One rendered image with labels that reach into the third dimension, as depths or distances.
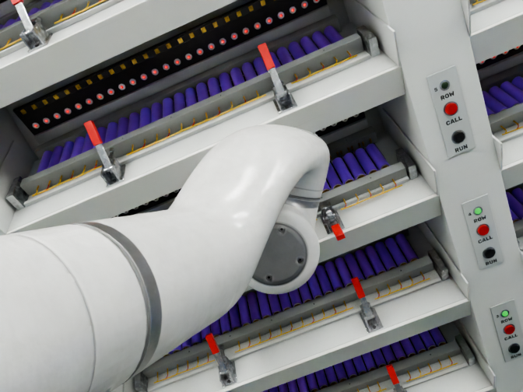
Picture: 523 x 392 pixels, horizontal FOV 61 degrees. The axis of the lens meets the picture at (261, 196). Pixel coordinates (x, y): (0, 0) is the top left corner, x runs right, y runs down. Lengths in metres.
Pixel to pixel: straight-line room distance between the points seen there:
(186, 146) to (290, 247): 0.29
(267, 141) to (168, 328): 0.19
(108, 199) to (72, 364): 0.49
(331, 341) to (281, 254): 0.41
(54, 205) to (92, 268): 0.51
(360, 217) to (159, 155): 0.32
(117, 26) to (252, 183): 0.35
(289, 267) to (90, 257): 0.23
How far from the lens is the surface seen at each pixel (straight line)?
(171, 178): 0.64
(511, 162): 0.75
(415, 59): 0.64
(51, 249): 0.21
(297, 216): 0.41
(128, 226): 0.25
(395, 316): 0.80
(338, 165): 0.76
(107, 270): 0.22
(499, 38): 0.70
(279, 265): 0.41
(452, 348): 0.95
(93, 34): 0.63
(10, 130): 0.88
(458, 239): 0.75
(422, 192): 0.71
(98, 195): 0.67
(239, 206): 0.33
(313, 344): 0.81
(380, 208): 0.70
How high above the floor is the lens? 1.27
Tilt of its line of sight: 19 degrees down
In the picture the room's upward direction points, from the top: 24 degrees counter-clockwise
